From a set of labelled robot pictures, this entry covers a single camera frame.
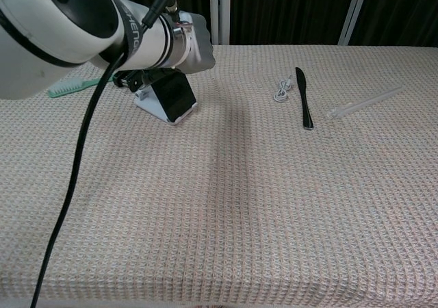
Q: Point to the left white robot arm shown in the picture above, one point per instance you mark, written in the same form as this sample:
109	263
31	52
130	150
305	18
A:
68	20

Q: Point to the black smartphone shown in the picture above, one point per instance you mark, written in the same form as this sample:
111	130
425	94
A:
176	97

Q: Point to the white phone stand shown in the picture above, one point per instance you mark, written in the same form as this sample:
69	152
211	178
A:
152	107

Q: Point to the beige waffle tablecloth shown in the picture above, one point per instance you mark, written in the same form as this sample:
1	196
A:
239	202

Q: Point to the green scrubbing brush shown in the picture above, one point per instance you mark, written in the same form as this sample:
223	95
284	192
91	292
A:
68	88

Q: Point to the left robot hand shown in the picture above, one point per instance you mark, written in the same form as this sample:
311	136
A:
200	48

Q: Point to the white partition frame post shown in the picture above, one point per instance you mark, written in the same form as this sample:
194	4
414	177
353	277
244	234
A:
352	13
219	13

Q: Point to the clear plastic straw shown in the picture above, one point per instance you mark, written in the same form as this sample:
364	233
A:
362	102

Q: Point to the metal table knife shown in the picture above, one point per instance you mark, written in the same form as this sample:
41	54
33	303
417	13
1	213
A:
302	96

